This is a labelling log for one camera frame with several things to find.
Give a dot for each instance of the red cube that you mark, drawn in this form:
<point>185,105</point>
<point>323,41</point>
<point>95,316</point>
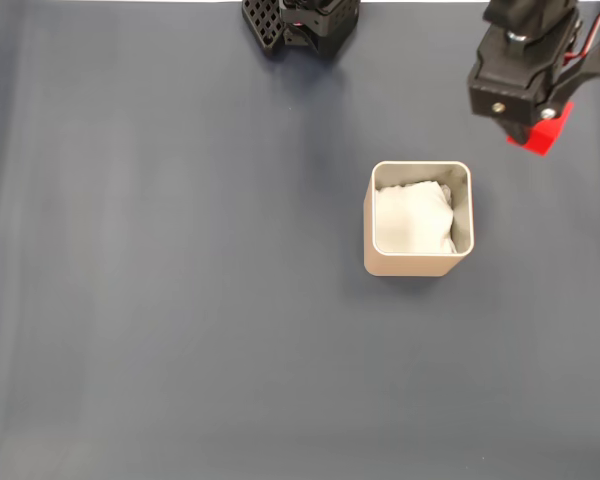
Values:
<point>545,135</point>

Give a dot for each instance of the beige square metal box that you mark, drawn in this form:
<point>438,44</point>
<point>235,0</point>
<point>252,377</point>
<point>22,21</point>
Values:
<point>410,265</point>

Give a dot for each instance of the white crumpled tissue paper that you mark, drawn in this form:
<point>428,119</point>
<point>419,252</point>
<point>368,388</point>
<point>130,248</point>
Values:
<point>412,220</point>

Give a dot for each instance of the dark blue table mat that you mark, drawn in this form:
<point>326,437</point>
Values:
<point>180,300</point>

